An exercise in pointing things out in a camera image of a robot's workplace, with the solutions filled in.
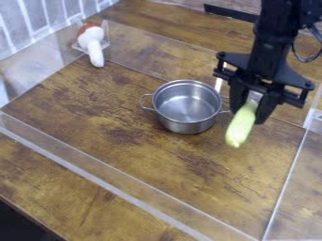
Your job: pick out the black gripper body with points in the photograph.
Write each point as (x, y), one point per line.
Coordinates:
(264, 68)

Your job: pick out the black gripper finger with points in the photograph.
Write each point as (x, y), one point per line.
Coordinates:
(269, 101)
(238, 93)

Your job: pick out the green handled metal spoon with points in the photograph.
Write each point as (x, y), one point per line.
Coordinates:
(244, 120)

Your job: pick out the stainless steel pot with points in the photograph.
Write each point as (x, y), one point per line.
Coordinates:
(186, 104)

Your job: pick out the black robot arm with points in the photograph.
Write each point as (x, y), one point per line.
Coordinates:
(282, 18)

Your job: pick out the red white object behind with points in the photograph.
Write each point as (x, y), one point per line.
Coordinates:
(90, 36)

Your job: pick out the black wall strip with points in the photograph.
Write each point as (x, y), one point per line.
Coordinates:
(232, 13)

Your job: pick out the clear acrylic enclosure panel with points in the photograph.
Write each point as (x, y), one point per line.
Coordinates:
(179, 214)

